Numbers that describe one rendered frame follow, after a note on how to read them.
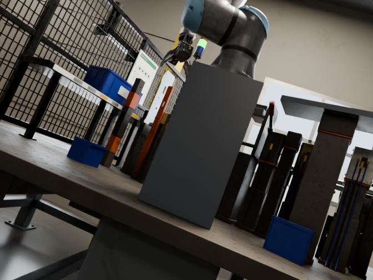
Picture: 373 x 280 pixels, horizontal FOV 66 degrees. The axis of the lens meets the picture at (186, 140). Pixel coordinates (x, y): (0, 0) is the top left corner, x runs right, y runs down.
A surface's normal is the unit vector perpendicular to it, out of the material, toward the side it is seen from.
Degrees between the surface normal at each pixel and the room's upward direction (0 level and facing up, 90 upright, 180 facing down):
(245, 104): 90
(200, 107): 90
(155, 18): 90
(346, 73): 90
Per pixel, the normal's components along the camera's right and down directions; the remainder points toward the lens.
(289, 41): -0.12, -0.18
